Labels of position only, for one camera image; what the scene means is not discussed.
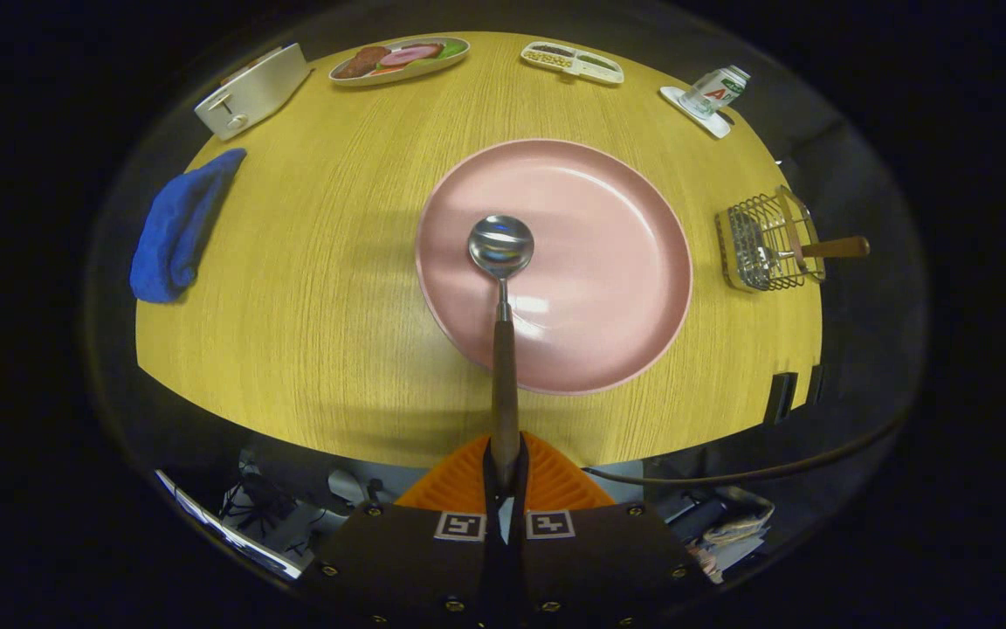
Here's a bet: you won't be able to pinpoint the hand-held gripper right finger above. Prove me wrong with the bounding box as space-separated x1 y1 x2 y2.
504 432 715 629

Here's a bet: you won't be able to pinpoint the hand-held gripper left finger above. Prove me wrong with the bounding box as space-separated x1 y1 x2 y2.
296 432 505 629

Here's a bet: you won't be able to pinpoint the wooden handled metal spoon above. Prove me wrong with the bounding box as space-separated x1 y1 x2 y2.
468 215 535 490

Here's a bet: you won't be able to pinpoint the wooden handled metal fork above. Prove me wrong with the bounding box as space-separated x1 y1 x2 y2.
756 236 871 263

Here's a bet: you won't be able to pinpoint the white paper stack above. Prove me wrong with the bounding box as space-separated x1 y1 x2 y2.
697 511 773 579

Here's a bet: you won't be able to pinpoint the pink round plate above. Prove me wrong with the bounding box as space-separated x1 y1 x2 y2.
415 138 694 396

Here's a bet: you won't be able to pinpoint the black backdrop cloth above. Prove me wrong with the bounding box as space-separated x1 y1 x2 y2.
730 52 927 455

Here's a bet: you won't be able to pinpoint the blue folded towel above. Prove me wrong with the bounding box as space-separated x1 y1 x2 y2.
129 148 247 304

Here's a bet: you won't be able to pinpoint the white square coaster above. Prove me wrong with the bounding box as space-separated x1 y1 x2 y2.
659 86 733 140

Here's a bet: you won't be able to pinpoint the round grey food plate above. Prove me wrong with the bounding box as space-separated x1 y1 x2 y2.
329 36 472 87

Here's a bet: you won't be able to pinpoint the white divided bean dish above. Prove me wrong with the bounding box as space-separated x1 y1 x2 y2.
520 41 625 86

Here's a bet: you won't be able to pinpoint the pink ham slice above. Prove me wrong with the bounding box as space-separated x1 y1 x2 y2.
379 46 443 68

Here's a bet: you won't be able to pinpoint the white drink bottle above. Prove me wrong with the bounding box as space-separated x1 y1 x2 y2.
679 65 751 119

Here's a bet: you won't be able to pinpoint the large brown meat slab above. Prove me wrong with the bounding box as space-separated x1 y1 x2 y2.
334 46 391 79

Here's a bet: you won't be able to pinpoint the white toaster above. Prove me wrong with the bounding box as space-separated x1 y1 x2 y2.
195 43 312 142

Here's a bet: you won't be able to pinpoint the tangled thin black cables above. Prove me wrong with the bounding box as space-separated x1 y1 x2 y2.
222 472 296 536

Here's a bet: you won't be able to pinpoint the metal wire basket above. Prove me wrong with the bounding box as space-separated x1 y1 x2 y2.
715 186 827 293

